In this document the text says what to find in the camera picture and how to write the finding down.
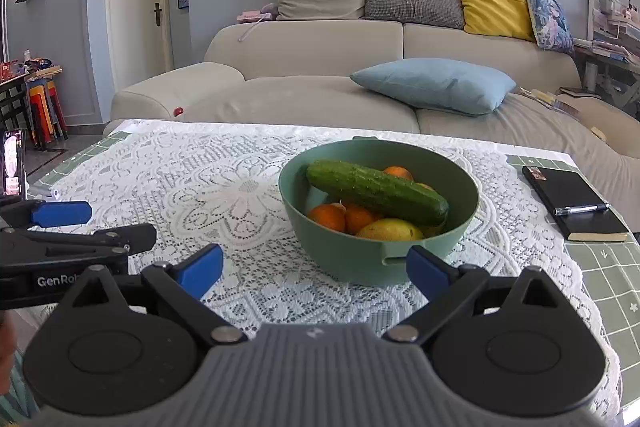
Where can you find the green cucumber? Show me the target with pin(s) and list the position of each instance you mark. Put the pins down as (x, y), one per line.
(378, 191)

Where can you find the smartphone on stand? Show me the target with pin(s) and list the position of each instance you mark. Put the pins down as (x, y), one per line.
(13, 174)

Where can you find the pink item on sofa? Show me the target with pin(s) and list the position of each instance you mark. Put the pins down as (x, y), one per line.
(267, 12)

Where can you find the blue patterned cushion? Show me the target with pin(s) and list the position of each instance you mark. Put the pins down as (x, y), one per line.
(550, 26)

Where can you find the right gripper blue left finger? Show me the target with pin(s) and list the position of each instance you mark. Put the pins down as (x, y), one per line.
(175, 292)

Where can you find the white lace tablecloth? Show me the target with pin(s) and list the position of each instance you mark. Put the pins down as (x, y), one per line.
(323, 277)

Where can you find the cluttered side desk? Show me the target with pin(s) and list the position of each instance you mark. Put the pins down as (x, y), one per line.
(609, 53)

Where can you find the light blue pillow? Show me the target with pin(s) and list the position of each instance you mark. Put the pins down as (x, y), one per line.
(452, 85)

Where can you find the beige sofa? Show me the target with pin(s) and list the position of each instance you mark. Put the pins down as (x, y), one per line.
(298, 73)

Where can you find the green colander bowl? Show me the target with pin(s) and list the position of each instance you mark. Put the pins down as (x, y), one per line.
(363, 261)

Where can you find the grey cushion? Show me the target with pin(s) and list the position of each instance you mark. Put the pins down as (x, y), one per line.
(439, 13)

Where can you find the person's left hand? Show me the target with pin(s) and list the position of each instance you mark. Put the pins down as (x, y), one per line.
(8, 347)

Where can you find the white phone stand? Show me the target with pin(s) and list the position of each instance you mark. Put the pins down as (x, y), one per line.
(49, 194)

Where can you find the black notebook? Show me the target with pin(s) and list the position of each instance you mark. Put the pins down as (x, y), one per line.
(558, 188)

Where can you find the stacked colourful stools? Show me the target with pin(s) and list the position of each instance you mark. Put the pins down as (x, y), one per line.
(47, 116)

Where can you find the books on sofa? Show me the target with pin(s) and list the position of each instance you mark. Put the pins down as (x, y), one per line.
(551, 102)

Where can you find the pen on notebook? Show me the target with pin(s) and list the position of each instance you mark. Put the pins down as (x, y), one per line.
(578, 210)

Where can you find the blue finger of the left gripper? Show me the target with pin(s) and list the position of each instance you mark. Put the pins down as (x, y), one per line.
(135, 239)
(61, 214)

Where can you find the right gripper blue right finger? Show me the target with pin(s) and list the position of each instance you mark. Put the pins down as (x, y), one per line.
(449, 291)

